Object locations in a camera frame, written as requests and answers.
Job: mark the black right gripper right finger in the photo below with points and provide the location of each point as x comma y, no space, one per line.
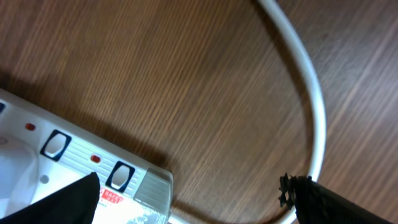
312,203

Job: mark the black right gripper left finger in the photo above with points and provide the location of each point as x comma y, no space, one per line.
75,203

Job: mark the white power strip socket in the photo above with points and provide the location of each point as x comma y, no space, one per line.
42,153

